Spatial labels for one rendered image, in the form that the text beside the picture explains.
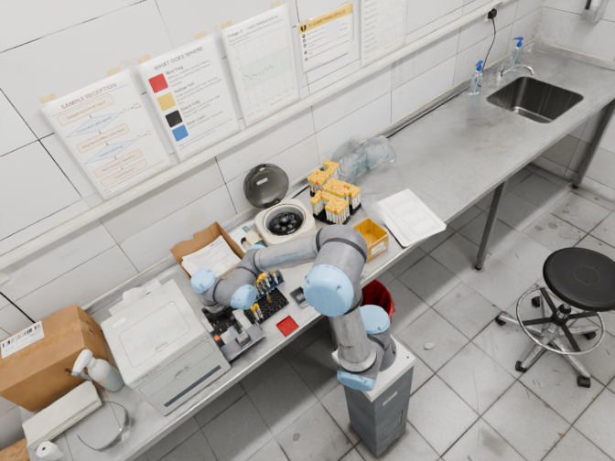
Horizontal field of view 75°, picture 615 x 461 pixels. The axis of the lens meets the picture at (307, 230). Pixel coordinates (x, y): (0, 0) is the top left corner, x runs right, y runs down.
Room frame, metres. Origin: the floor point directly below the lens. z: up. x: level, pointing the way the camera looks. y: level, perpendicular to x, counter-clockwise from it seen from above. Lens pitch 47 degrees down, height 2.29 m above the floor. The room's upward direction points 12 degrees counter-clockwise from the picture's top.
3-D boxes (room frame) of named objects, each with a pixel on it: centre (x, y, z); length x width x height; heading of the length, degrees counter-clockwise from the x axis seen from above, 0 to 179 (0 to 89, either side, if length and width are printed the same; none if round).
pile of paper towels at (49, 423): (0.65, 1.00, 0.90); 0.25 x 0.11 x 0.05; 118
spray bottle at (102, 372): (0.72, 0.83, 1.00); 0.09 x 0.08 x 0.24; 28
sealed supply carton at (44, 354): (0.85, 1.05, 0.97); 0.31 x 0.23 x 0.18; 112
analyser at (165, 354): (0.76, 0.56, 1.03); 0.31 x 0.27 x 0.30; 118
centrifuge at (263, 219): (1.28, 0.09, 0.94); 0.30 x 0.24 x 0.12; 19
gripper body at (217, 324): (0.77, 0.35, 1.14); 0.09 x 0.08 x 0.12; 118
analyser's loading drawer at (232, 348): (0.77, 0.34, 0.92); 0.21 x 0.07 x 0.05; 118
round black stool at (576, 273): (0.92, -1.18, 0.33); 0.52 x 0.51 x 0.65; 141
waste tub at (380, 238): (1.13, -0.25, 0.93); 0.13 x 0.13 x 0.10; 27
